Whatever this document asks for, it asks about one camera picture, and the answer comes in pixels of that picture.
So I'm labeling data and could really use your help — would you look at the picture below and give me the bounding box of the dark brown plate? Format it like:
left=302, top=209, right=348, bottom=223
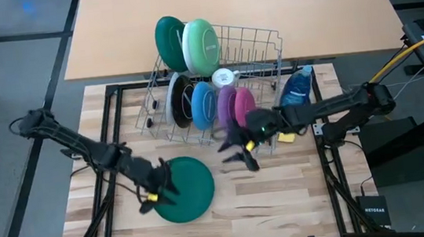
left=162, top=71, right=199, bottom=131

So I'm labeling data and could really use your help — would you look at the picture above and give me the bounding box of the dark green plate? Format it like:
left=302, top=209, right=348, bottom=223
left=148, top=152, right=219, bottom=227
left=152, top=14, right=192, bottom=76

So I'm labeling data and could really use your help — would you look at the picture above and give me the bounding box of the light wooden desk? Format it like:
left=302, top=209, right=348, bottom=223
left=56, top=0, right=406, bottom=84

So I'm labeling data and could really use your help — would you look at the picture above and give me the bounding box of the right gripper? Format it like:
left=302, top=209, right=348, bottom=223
left=213, top=104, right=293, bottom=176

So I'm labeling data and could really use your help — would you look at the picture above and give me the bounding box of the grey wire dish rack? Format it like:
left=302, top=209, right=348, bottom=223
left=124, top=8, right=295, bottom=170

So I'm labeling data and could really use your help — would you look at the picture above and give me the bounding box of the black aluminium table frame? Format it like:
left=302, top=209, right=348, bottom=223
left=41, top=57, right=397, bottom=237

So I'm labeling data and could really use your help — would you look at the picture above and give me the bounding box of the yellow cable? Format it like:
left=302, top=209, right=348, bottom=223
left=364, top=26, right=424, bottom=83

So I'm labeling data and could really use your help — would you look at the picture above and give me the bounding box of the light green plate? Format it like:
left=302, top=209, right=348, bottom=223
left=179, top=16, right=224, bottom=80

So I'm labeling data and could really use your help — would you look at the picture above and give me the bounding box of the blue plate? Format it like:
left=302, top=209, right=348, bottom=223
left=188, top=79, right=221, bottom=133

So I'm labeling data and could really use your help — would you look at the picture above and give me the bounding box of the blue dish soap bottle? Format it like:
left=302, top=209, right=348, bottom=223
left=276, top=64, right=317, bottom=108

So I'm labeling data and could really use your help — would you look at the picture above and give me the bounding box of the black network switch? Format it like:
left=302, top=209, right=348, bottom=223
left=354, top=192, right=393, bottom=232

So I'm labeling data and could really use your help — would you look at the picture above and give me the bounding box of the yellow sponge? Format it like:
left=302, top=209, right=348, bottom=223
left=276, top=131, right=298, bottom=145

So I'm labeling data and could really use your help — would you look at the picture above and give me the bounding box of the purple plate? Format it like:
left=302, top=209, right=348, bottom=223
left=215, top=84, right=241, bottom=130

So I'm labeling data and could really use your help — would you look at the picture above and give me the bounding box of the white mug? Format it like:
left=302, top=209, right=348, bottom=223
left=210, top=66, right=243, bottom=92

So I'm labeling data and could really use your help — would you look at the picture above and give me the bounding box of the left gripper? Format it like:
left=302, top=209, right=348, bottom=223
left=121, top=151, right=183, bottom=217

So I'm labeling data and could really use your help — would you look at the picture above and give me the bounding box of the magenta plate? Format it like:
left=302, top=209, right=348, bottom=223
left=231, top=86, right=259, bottom=129

